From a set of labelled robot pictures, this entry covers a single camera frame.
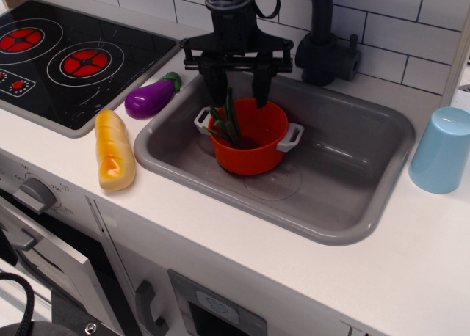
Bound red beet with green leaves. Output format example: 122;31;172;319
203;87;256;150

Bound black toy faucet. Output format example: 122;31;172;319
295;0;361;87

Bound purple toy eggplant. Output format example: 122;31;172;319
124;72;182;120

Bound orange pot with white handles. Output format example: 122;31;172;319
194;98;304;175

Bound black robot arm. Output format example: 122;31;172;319
179;0;293;108

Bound toy oven door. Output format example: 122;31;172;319
1;198;103;316

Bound grey oven knob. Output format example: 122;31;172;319
13;178;57;214

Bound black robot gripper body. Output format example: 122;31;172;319
179;0;293;74

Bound grey plastic sink basin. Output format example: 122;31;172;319
134;76;415;246

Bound grey cabinet door handle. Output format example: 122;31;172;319
135;280;169;336

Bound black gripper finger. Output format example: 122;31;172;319
252;67;272;109
200;65;228;106

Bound toy bread loaf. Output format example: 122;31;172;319
95;109;136;191

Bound grey dishwasher control panel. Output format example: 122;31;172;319
168;269;267;336

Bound grey oven door handle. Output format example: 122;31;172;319
1;224;40;252

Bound black braided cable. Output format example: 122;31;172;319
0;271;36;336

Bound light blue plastic cup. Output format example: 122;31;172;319
408;106;469;194

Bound black toy stovetop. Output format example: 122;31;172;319
1;0;179;138

